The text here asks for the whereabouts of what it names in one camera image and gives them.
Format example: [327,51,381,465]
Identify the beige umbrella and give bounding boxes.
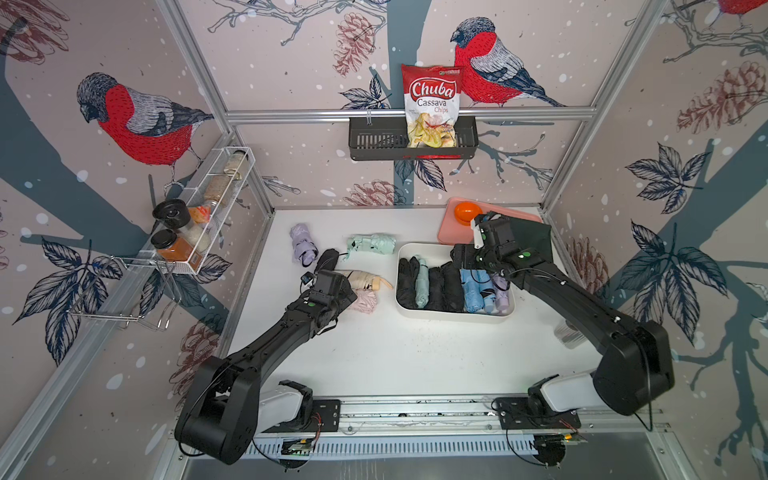
[337,270,394,291]

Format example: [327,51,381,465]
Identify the pink umbrella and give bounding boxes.
[350,289,378,314]

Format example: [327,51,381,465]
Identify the light blue umbrella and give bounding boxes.
[460,269,496,314]

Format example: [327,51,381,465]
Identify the black umbrella front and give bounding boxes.
[441,262,465,313]

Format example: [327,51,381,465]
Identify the black umbrella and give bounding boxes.
[396,257,420,310]
[441,262,465,313]
[314,249,341,273]
[425,267,445,311]

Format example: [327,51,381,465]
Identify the pale teal umbrella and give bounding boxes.
[411,255,429,309]

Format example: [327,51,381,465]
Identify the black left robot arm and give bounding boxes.
[174,271,357,465]

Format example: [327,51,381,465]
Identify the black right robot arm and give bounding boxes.
[455,212,675,416]

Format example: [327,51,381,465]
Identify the white plastic storage box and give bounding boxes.
[395,242,516,324]

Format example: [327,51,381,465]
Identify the dark green cloth napkin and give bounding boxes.
[510,217,554,262]

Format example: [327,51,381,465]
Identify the pink plastic tray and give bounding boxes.
[437,197,542,245]

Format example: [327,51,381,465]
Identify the orange plastic bowl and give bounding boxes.
[453,201,483,226]

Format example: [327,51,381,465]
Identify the clear utensil cup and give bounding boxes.
[554,321,587,349]

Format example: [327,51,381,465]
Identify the glass spice jars row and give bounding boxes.
[188,149,248,224]

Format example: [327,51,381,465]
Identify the red cassava chips bag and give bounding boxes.
[401,65,462,148]

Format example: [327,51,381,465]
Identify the orange spice jar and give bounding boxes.
[150,229,202,268]

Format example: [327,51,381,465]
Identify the black lid spice grinder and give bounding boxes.
[152,199,192,230]

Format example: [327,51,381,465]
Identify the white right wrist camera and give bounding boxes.
[470,215,486,250]

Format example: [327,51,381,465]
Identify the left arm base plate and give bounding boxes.
[267,399,341,433]

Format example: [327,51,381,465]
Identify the white wire spice rack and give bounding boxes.
[120,146,255,276]

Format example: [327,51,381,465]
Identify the black wire wall basket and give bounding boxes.
[348,117,479,161]

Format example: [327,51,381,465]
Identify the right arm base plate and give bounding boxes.
[491,395,581,431]

